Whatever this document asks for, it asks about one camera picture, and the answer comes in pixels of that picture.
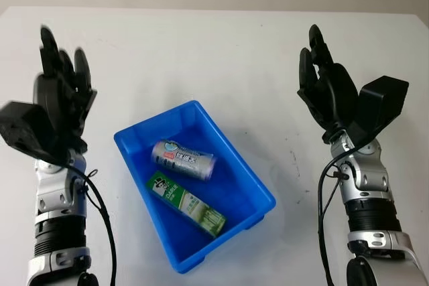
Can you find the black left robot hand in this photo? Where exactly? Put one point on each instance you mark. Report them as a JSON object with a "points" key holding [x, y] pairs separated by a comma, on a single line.
{"points": [[63, 98]]}

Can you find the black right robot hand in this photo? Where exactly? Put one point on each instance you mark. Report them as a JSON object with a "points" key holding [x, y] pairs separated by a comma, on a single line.
{"points": [[332, 95]]}

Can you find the purple and silver can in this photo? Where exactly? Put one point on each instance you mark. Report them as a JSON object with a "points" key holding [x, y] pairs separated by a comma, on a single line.
{"points": [[184, 158]]}

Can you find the green toothpaste box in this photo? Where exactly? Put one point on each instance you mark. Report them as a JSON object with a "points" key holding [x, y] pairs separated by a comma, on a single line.
{"points": [[187, 205]]}

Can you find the blue plastic tray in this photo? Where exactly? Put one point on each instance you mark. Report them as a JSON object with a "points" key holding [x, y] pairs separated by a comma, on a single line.
{"points": [[241, 192]]}

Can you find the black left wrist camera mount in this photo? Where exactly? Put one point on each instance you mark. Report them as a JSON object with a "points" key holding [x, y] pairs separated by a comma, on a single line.
{"points": [[23, 128]]}

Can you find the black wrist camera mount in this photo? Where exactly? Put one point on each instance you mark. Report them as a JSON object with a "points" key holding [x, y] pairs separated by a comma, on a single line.
{"points": [[382, 102], [23, 128]]}

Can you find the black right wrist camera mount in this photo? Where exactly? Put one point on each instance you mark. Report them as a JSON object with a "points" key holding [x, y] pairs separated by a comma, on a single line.
{"points": [[382, 102]]}

